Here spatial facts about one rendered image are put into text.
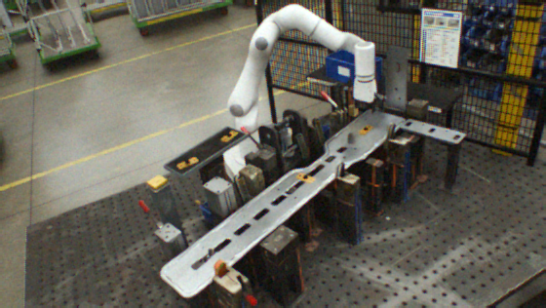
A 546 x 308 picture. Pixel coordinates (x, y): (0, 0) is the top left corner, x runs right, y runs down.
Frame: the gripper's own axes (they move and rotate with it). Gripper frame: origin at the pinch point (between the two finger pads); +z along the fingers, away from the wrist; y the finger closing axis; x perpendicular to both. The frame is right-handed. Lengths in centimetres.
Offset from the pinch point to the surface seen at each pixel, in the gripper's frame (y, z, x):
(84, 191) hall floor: -245, 112, -76
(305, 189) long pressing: 5, 12, -52
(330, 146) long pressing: -5.9, 11.9, -21.2
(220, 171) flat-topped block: -30, 7, -68
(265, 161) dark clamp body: -16, 5, -53
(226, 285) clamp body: 20, 5, -108
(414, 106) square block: 13.4, 6.5, 23.5
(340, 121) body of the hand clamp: -13.1, 9.6, -2.5
